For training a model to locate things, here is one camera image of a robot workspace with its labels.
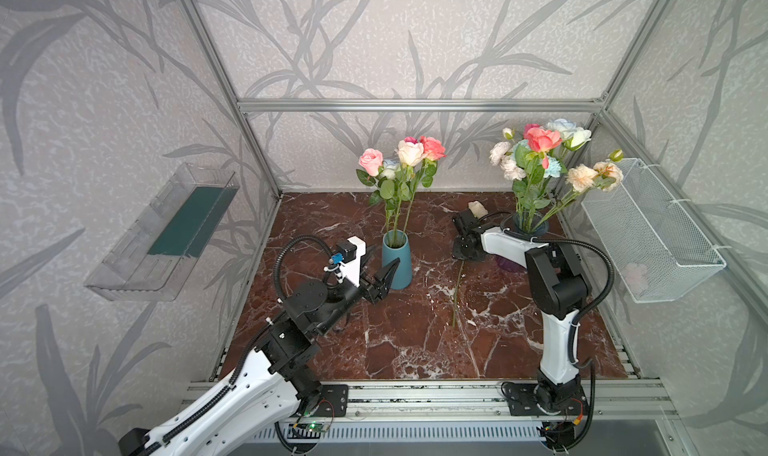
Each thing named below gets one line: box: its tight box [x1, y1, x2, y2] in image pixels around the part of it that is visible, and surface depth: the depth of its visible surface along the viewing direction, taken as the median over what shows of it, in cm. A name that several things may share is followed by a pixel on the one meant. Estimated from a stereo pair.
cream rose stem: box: [393, 140, 424, 245], surface depth 68 cm
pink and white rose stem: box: [356, 148, 398, 235], surface depth 68 cm
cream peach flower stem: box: [534, 149, 624, 231], surface depth 75 cm
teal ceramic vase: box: [382, 229, 413, 290], surface depth 84 cm
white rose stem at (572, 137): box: [547, 118, 592, 157], surface depth 75 cm
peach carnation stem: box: [489, 127, 526, 181], surface depth 80 cm
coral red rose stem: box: [402, 136, 447, 233], surface depth 74 cm
